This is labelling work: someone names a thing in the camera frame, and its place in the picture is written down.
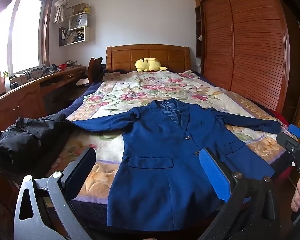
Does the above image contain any wooden bed headboard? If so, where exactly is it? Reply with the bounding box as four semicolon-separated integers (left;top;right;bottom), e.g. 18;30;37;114
106;44;192;72

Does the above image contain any floral blanket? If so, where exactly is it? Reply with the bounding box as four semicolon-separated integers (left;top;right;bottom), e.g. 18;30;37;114
46;70;294;205

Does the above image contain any wooden slatted wardrobe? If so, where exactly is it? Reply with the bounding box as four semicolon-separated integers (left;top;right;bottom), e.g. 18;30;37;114
194;0;300;125

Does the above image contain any black desk gadget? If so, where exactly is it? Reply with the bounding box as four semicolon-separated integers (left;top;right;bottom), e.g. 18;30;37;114
41;64;58;75

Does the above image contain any white shopping bag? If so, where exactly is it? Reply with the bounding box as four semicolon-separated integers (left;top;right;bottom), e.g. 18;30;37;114
69;12;88;30

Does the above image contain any row of books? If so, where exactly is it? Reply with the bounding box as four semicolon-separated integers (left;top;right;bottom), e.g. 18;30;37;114
59;27;85;46

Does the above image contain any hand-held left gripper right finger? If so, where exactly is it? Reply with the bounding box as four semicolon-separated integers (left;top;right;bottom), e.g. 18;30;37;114
197;147;290;240

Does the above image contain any window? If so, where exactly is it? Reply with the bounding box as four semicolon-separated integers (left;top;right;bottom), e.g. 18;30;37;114
0;0;55;85

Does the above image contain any yellow plush toy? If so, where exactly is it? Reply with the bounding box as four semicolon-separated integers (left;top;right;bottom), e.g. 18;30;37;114
135;58;168;72

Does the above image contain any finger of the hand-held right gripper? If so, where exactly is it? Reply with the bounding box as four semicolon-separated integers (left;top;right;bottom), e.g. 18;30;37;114
276;132;300;155
289;124;300;140

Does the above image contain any blue suit jacket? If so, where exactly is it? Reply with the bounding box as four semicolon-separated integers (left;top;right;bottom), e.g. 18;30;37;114
69;99;287;232

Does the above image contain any white green bottle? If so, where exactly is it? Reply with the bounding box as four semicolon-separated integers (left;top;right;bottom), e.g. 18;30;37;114
4;72;12;92

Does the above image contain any white wall shelf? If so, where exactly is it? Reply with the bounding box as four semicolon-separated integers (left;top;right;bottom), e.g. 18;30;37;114
59;2;92;47

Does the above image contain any wooden chair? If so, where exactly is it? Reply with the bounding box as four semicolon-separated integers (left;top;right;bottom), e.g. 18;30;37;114
88;57;103;84

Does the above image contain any wooden desk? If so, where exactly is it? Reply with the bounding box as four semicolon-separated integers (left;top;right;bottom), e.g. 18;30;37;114
0;65;88;133

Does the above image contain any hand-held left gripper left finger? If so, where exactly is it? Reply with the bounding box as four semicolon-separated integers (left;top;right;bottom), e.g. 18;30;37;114
13;147;97;240

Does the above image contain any black folded garment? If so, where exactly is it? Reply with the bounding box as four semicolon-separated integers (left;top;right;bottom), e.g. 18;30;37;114
0;114;74;173

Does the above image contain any tied white curtain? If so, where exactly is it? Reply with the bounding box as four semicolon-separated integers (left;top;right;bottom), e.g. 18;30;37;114
52;0;75;23

